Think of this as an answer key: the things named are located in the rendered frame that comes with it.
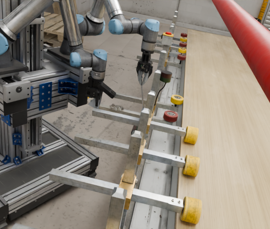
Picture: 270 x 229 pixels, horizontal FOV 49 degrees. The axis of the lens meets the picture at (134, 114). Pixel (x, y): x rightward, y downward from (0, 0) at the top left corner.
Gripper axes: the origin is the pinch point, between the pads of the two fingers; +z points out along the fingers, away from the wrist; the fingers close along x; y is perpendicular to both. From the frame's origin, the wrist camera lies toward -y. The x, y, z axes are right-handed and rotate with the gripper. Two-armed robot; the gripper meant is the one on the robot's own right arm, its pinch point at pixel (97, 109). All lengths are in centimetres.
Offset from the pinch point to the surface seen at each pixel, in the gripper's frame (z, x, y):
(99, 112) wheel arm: -13.0, 26.5, -7.1
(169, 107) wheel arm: -0.2, -23.5, -41.4
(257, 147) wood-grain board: -7, 16, -88
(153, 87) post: -20.0, -2.3, -29.4
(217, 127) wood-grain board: -7, 4, -68
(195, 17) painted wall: 49, -774, -80
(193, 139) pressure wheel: -12, 29, -54
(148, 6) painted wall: 45, -775, 61
